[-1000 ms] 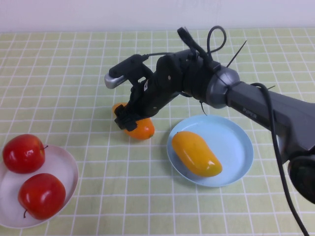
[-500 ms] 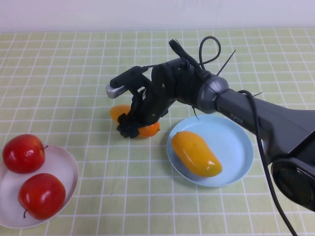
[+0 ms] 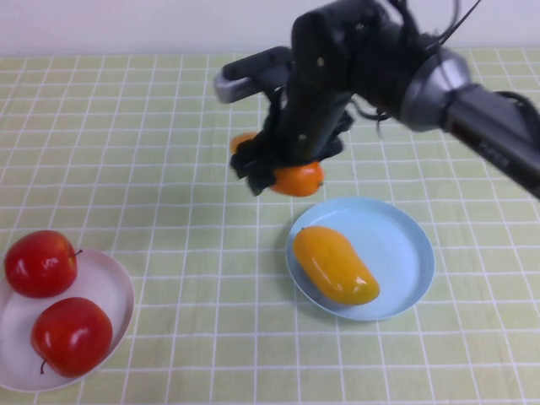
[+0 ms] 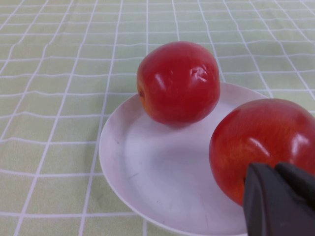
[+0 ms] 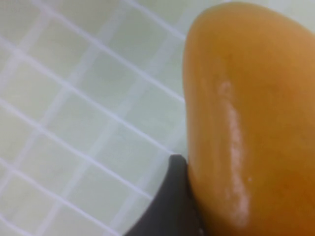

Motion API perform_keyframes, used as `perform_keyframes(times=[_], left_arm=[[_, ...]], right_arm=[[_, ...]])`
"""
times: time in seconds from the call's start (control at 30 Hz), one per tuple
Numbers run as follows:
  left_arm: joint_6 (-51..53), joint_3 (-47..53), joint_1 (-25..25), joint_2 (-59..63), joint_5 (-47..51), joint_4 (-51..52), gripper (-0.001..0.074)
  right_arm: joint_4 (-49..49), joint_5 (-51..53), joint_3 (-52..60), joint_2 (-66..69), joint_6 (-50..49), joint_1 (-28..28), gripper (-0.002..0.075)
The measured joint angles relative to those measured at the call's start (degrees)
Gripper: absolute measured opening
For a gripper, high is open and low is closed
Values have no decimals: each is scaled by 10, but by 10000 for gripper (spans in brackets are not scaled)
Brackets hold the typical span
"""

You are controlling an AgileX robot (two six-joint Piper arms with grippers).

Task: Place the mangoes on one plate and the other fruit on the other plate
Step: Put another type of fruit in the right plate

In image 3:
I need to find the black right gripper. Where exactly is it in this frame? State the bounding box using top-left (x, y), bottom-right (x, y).
top-left (229, 79), bottom-right (354, 197)

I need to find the small orange mango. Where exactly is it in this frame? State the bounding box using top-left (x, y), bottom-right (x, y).
top-left (229, 131), bottom-right (326, 198)

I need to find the large yellow mango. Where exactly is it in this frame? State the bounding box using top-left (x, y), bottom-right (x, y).
top-left (292, 225), bottom-right (381, 307)

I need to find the red apple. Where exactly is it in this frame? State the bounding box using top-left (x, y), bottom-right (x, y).
top-left (30, 296), bottom-right (114, 378)
top-left (3, 229), bottom-right (84, 299)

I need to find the light blue round plate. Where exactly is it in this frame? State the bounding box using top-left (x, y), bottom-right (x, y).
top-left (285, 196), bottom-right (435, 323)

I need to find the white round plate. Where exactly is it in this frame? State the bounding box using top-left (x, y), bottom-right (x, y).
top-left (0, 247), bottom-right (136, 393)

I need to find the green checkered tablecloth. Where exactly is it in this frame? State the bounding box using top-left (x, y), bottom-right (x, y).
top-left (0, 48), bottom-right (540, 405)

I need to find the black zip tie loop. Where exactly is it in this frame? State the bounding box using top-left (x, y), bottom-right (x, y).
top-left (436, 0), bottom-right (485, 46)

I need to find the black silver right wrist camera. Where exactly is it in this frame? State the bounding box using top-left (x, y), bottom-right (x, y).
top-left (213, 46), bottom-right (293, 105)

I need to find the thin black dangling wire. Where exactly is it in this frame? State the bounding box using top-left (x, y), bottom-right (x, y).
top-left (352, 99), bottom-right (392, 143)

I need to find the black sleeved right arm cable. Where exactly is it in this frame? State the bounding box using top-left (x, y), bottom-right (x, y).
top-left (386, 0), bottom-right (537, 123)

